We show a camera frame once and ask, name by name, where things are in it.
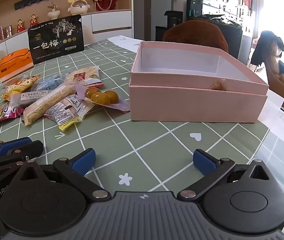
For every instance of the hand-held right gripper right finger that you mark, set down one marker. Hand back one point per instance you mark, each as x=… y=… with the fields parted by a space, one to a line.
x=204 y=161

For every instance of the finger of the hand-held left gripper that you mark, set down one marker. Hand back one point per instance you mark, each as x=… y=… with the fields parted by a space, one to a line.
x=12 y=147
x=32 y=152

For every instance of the white cabinet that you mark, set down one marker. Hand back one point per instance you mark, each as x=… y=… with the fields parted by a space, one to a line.
x=107 y=22

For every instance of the long grain bar packet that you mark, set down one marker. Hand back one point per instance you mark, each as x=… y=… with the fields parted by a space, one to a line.
x=47 y=105

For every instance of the black jacket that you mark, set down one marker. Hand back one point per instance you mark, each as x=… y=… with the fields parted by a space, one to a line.
x=264 y=45

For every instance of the white bread packet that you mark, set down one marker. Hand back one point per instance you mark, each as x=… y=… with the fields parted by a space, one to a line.
x=67 y=112

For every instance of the tan armchair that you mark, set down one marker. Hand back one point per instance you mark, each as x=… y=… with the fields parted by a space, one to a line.
x=276 y=80

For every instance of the dark floral covered cabinet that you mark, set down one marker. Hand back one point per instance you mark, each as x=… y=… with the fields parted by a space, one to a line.
x=229 y=35

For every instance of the rice cracker packet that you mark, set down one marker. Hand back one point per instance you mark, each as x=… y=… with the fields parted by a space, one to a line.
x=84 y=75

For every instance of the white vase with flowers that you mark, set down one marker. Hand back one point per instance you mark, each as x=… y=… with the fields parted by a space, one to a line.
x=53 y=13

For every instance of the orange box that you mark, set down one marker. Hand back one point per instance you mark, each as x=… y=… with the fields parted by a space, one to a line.
x=12 y=65

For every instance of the yellow panda snack packet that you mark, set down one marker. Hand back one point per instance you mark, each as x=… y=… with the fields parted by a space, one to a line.
x=19 y=85

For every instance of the cream rabbit figurine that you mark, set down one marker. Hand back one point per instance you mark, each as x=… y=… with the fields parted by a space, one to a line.
x=77 y=6

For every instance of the yellow candy packet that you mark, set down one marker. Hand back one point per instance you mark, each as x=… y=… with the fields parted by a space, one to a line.
x=102 y=97

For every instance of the black water dispenser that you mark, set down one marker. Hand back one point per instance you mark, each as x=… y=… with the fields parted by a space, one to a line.
x=173 y=18

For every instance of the small red figurine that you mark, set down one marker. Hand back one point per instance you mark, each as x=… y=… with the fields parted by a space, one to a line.
x=20 y=26
x=34 y=20

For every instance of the brown chair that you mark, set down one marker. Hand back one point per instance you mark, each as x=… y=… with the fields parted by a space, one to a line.
x=194 y=32

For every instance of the blue candy cube packet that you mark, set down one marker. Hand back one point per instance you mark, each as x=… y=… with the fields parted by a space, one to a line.
x=49 y=83

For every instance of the large black snack bag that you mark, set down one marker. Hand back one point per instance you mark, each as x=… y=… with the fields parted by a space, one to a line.
x=54 y=42

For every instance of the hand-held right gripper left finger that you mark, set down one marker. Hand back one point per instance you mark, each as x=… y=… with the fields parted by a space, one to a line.
x=84 y=161

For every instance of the pink cardboard box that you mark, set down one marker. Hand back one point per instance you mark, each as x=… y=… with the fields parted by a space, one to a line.
x=194 y=105

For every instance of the clear dark biscuit packet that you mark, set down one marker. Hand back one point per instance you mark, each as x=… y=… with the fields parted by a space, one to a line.
x=24 y=98

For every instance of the white printed tablecloth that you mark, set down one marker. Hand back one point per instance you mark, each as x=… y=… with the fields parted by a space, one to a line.
x=276 y=120

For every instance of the green checkered tablecloth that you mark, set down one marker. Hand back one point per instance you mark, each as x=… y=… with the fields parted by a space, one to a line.
x=157 y=140

